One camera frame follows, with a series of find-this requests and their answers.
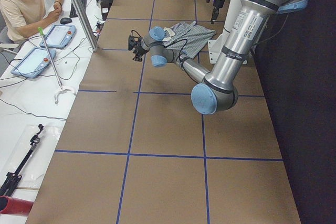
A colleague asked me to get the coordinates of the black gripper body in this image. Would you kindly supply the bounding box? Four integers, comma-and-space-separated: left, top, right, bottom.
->
212, 0, 223, 19
134, 39, 147, 56

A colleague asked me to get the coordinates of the navy white striped polo shirt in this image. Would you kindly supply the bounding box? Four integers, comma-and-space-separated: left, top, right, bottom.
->
163, 21, 216, 58

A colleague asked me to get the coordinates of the black power box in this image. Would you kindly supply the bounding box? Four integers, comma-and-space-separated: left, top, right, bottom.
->
101, 0, 113, 20

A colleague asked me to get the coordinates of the black keyboard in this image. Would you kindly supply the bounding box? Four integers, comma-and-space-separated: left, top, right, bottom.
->
69, 0, 88, 18

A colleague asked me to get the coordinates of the far blue teach pendant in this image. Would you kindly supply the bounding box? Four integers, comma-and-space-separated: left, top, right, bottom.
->
38, 25, 76, 49

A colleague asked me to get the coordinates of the blue teach pendant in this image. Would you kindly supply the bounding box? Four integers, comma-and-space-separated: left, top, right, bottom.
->
38, 25, 76, 49
10, 47, 50, 78

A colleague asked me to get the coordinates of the metal reacher grabber tool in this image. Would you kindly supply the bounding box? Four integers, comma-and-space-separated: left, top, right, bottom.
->
37, 27, 76, 104

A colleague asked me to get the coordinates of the black computer mouse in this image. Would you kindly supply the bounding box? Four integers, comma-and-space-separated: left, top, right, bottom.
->
60, 17, 72, 25

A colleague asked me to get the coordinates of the near blue teach pendant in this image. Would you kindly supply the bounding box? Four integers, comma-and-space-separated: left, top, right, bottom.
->
10, 47, 50, 78

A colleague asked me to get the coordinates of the seated man beige shirt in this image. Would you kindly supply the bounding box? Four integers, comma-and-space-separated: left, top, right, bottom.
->
1, 0, 64, 42

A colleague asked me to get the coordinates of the black tripod stick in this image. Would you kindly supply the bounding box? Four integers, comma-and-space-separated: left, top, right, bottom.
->
0, 123, 45, 197

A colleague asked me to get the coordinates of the red cylinder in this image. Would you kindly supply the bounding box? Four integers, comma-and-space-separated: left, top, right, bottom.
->
1, 196, 34, 216

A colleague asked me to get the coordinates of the aluminium frame post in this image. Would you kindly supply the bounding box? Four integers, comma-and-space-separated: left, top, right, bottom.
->
71, 0, 98, 52

